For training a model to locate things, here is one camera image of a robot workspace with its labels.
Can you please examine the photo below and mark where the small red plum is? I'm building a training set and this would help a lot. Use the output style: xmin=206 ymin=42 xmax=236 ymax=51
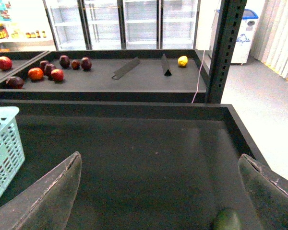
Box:
xmin=71 ymin=59 xmax=80 ymax=70

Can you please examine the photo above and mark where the black rear display tray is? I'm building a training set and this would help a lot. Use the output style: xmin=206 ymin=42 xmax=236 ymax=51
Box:
xmin=0 ymin=49 xmax=209 ymax=103

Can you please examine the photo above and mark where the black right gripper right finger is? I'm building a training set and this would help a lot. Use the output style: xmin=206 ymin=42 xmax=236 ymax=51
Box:
xmin=238 ymin=154 xmax=288 ymax=230

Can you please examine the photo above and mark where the glass door refrigerator row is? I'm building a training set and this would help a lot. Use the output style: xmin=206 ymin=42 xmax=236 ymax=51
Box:
xmin=43 ymin=0 xmax=199 ymax=50

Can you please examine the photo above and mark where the dark plum tall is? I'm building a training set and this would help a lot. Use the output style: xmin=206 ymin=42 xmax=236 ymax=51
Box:
xmin=59 ymin=55 xmax=70 ymax=69

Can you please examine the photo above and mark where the black front display tray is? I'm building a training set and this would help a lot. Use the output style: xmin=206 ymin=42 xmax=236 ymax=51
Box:
xmin=0 ymin=101 xmax=264 ymax=230

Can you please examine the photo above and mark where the dark plum right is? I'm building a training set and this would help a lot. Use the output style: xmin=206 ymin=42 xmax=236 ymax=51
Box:
xmin=81 ymin=57 xmax=92 ymax=70

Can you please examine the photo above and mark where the red mango far left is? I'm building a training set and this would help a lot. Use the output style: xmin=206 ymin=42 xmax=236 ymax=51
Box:
xmin=0 ymin=56 xmax=12 ymax=71

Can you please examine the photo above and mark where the dark purple fruit front left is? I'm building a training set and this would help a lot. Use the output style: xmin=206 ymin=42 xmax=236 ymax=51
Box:
xmin=6 ymin=76 xmax=24 ymax=89

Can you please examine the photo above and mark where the shelf with bottles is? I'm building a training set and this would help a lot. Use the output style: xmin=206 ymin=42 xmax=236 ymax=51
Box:
xmin=0 ymin=0 xmax=56 ymax=52

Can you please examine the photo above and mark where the black flat divider bar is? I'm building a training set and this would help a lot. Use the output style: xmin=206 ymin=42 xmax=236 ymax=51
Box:
xmin=111 ymin=57 xmax=140 ymax=80

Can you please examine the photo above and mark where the yellow lemon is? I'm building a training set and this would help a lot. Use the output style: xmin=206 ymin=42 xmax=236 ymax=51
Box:
xmin=178 ymin=56 xmax=188 ymax=68

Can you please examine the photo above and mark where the black perforated steel post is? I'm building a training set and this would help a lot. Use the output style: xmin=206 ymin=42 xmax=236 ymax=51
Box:
xmin=205 ymin=0 xmax=247 ymax=104

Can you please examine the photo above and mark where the pink cable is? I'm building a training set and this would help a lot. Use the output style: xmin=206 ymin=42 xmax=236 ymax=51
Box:
xmin=191 ymin=49 xmax=206 ymax=104

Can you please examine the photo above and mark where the black display tray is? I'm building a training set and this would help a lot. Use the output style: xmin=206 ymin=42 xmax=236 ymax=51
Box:
xmin=0 ymin=101 xmax=264 ymax=230
xmin=0 ymin=49 xmax=209 ymax=103

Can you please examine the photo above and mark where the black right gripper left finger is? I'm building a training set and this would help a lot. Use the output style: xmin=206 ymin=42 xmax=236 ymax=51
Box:
xmin=0 ymin=152 xmax=82 ymax=230

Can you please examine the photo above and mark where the dark plum small left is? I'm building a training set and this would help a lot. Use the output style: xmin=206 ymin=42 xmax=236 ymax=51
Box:
xmin=39 ymin=60 xmax=49 ymax=71

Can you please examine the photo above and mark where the red apple on shelf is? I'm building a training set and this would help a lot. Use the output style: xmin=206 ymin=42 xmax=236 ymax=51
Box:
xmin=51 ymin=69 xmax=64 ymax=81

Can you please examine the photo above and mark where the light blue plastic basket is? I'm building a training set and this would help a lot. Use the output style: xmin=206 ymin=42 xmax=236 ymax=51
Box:
xmin=0 ymin=106 xmax=25 ymax=198

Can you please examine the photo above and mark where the white curtain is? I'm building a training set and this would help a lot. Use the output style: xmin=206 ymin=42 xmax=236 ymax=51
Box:
xmin=251 ymin=0 xmax=288 ymax=81

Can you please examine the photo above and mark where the orange red tomato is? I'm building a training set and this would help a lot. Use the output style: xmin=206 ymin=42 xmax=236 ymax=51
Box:
xmin=28 ymin=68 xmax=44 ymax=81

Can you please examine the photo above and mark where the white chest freezer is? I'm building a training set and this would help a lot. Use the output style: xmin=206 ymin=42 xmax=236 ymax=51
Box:
xmin=208 ymin=9 xmax=259 ymax=65

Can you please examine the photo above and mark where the black triangular divider bar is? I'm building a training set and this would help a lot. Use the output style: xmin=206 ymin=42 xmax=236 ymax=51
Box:
xmin=161 ymin=54 xmax=172 ymax=77

